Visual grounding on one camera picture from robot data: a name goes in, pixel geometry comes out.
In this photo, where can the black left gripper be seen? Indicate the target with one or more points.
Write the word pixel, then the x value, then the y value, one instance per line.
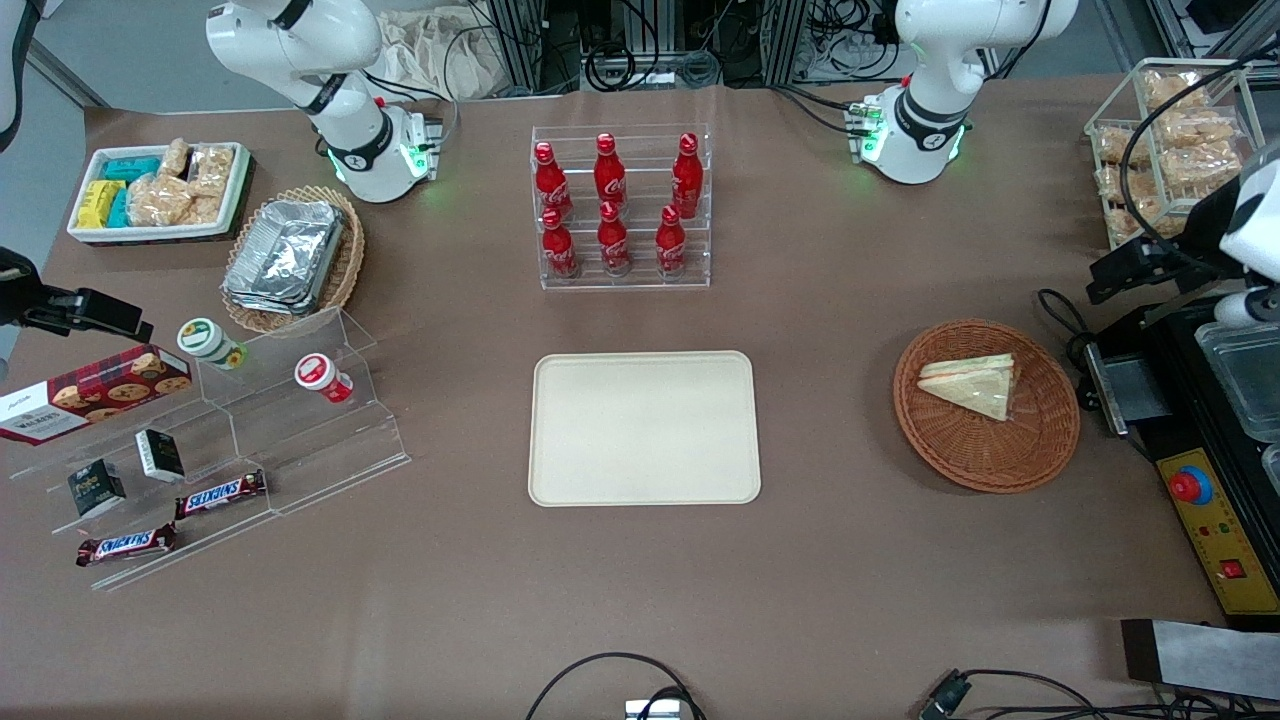
pixel 1196 233

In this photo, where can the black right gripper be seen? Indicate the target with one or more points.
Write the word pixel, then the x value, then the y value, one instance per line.
pixel 12 281

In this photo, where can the triangle sandwich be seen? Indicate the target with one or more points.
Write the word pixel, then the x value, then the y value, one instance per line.
pixel 975 385

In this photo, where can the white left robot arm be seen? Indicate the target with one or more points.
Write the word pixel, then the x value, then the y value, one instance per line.
pixel 930 60

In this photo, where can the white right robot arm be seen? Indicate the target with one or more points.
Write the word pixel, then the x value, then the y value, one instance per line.
pixel 300 40

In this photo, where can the white rectangular snack tray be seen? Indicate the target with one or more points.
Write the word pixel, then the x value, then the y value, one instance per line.
pixel 150 232

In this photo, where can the aluminium foil tray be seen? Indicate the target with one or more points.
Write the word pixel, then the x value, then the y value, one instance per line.
pixel 265 305
pixel 288 250

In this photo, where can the brown round wicker basket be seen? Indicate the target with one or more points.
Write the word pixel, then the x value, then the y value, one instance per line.
pixel 985 455

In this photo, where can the oval light wicker basket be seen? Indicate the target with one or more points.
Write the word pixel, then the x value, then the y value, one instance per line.
pixel 348 255

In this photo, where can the beige plastic serving tray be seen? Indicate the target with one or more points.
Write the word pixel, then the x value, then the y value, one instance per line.
pixel 645 430

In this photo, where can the red tartan cookie box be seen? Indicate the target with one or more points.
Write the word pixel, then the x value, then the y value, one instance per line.
pixel 90 395

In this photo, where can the green lid yogurt cup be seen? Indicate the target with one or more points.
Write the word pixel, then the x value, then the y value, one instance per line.
pixel 205 340

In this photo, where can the teal snack pack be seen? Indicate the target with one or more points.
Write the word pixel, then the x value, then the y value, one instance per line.
pixel 120 210
pixel 130 167

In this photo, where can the yellow snack pack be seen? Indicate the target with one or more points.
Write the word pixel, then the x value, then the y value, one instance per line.
pixel 100 203

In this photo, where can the grey metal plate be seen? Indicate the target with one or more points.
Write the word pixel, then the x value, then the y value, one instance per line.
pixel 1130 390

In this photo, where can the clear bagged rice snack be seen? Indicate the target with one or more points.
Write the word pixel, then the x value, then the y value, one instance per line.
pixel 206 210
pixel 176 158
pixel 212 170
pixel 158 200

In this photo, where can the small black carton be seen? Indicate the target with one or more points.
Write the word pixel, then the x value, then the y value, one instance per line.
pixel 97 488
pixel 160 455

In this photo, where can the clear plastic container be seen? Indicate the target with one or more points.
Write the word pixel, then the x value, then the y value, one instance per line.
pixel 1272 468
pixel 1245 370

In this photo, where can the black sealing machine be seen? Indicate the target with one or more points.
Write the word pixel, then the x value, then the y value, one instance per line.
pixel 1195 430

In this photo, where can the snickers chocolate bar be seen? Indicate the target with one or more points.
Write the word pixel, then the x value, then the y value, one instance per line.
pixel 125 545
pixel 220 494

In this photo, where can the red lid yogurt cup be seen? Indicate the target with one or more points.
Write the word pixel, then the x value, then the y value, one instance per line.
pixel 320 375

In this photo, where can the red emergency stop button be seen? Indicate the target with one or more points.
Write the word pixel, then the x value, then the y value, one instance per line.
pixel 1190 486

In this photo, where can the clear acrylic stepped display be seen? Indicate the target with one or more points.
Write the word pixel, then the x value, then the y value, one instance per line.
pixel 320 450

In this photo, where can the grey flat strip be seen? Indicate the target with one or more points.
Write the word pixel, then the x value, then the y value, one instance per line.
pixel 1200 658

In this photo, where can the beige cloth bag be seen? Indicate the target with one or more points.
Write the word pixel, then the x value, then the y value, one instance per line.
pixel 440 55

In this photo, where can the red cola bottle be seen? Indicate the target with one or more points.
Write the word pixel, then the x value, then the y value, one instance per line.
pixel 560 250
pixel 614 245
pixel 551 185
pixel 671 245
pixel 687 180
pixel 610 175

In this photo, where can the clear acrylic bottle rack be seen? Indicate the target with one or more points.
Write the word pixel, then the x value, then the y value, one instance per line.
pixel 620 284

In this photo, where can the small silver device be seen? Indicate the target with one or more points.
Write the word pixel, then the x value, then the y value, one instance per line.
pixel 652 710

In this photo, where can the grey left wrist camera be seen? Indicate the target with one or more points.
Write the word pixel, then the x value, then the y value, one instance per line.
pixel 1245 308

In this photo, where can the aluminium frame post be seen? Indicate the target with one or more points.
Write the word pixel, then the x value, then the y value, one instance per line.
pixel 518 45
pixel 785 40

